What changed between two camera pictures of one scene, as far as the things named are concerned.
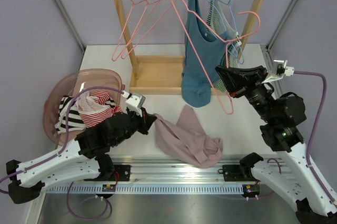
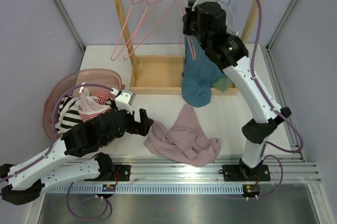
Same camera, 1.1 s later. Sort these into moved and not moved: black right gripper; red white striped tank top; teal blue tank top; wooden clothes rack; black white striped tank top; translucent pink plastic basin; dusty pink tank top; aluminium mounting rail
Moved: dusty pink tank top; black right gripper
Not moved: wooden clothes rack; aluminium mounting rail; red white striped tank top; teal blue tank top; black white striped tank top; translucent pink plastic basin
